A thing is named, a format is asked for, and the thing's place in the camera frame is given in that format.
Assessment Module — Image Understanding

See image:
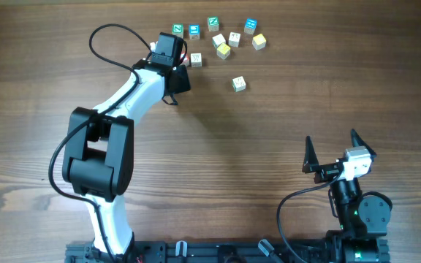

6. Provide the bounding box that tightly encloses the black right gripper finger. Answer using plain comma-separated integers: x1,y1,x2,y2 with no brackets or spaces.
350,129,376,158
302,136,319,173

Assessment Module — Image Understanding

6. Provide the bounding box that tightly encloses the white green edged block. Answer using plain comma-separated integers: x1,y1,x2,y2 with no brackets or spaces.
212,34,226,49

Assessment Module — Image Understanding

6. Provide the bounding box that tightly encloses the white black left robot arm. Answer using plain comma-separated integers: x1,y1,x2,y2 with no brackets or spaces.
57,61,191,262

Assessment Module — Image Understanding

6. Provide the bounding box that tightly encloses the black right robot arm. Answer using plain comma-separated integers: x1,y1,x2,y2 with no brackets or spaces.
302,129,392,263

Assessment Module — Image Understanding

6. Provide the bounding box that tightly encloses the red I top block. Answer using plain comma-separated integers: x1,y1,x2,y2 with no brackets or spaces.
181,53,190,66

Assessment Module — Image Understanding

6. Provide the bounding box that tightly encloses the plain block yellow side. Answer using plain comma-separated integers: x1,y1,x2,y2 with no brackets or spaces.
190,53,202,67

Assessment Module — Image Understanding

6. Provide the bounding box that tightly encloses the green N block left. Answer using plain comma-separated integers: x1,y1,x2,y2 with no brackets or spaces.
172,23,184,38

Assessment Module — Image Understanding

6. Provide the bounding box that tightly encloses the green n block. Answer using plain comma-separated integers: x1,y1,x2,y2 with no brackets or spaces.
172,23,184,38
207,16,219,31

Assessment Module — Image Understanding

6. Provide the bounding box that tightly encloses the yellow top elephant block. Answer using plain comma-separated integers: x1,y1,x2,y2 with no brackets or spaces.
216,43,231,60

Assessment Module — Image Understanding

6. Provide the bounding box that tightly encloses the blue top block left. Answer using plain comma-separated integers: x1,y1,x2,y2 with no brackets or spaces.
189,24,200,39

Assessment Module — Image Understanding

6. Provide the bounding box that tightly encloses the blue block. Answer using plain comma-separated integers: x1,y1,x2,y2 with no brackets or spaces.
189,24,200,39
244,18,257,35

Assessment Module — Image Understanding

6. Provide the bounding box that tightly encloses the lone block with zero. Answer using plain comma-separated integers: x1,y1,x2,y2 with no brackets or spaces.
232,76,246,92

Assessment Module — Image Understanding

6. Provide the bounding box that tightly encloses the green N block right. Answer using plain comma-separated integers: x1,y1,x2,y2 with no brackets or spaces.
207,16,219,31

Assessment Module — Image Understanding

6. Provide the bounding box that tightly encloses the plain block number two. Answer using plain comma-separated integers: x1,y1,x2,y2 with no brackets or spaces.
228,32,240,47

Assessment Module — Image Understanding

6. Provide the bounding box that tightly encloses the blue top block right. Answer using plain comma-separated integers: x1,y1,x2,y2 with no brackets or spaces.
244,18,257,35

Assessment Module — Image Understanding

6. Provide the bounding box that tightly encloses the yellow top block right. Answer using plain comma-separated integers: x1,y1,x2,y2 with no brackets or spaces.
252,34,267,50

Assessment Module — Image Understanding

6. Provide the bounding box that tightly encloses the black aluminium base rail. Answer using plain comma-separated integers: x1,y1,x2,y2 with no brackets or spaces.
64,239,391,263

